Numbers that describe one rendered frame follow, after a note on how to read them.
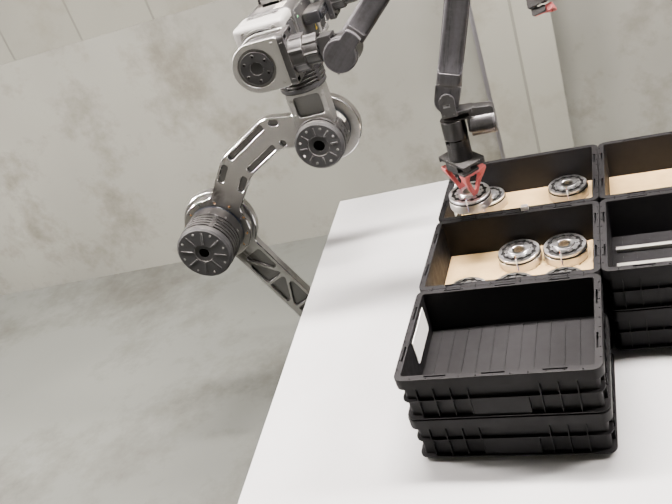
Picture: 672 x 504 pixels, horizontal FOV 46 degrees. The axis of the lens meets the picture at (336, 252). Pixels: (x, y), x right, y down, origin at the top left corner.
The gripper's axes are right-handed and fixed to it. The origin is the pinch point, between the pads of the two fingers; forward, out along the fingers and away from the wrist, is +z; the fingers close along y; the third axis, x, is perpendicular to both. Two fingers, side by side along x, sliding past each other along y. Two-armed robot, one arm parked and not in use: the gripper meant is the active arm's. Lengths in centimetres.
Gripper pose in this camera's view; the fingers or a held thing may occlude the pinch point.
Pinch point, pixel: (468, 188)
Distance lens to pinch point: 196.1
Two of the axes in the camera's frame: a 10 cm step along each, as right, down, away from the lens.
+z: 2.9, 7.9, 5.4
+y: -4.9, -3.6, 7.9
